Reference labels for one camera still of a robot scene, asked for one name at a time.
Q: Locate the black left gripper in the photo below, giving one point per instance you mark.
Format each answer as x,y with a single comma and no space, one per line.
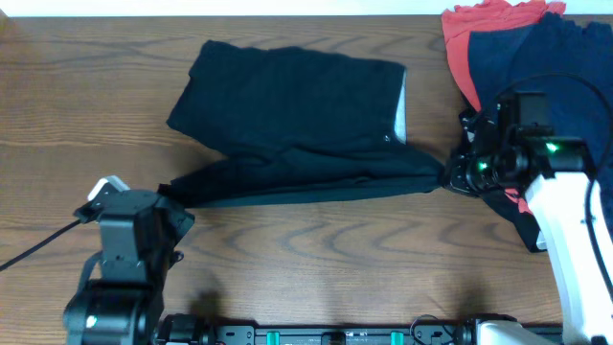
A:
169,208

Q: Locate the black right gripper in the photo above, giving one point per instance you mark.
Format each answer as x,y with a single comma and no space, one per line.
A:
455,176

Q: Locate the black shorts white waistband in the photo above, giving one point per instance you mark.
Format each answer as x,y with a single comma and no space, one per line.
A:
295,126

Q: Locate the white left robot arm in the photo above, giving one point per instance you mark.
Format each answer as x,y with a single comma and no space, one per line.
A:
119,299

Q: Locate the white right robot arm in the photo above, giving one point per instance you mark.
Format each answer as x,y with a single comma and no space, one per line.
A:
555,176

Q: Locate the black garment in pile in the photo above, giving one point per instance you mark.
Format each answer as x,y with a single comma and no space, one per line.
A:
517,220

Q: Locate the navy blue garment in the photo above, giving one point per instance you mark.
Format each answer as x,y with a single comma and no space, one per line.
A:
555,57

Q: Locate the red garment in pile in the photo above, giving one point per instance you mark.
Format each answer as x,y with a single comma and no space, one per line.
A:
480,41

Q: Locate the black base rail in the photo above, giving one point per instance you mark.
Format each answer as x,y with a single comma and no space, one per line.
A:
429,332

